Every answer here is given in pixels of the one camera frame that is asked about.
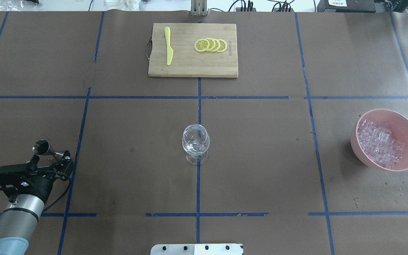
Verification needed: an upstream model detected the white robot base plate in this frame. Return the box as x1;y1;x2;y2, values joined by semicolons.
150;243;244;255

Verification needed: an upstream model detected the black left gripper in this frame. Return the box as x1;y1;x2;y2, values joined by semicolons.
18;151;74;202

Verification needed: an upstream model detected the bamboo cutting board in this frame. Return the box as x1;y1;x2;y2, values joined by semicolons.
148;23;239;79

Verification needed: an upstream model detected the lemon slice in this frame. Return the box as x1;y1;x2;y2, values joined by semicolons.
216;39;228;53
194;39;210;52
211;39;221;52
206;38;216;51

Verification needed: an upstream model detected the lemon slice front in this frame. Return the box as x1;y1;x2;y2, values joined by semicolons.
194;39;210;52

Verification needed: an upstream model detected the pile of ice cubes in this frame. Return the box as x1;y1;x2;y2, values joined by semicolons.
357;119;406;170

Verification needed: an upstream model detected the clear wine glass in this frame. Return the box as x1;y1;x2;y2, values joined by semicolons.
181;124;210;166

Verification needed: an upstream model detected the steel double jigger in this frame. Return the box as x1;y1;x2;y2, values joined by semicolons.
32;139;64;160

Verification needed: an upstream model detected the pink bowl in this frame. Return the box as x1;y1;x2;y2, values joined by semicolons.
350;109;408;172

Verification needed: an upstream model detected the lemon slice back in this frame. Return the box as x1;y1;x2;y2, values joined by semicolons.
216;39;228;53

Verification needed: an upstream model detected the yellow plastic knife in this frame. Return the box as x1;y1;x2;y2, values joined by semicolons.
164;27;174;65

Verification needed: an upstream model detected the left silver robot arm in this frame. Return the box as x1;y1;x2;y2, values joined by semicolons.
0;151;75;255

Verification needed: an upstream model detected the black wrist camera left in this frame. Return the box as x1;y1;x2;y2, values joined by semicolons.
0;162;37;191

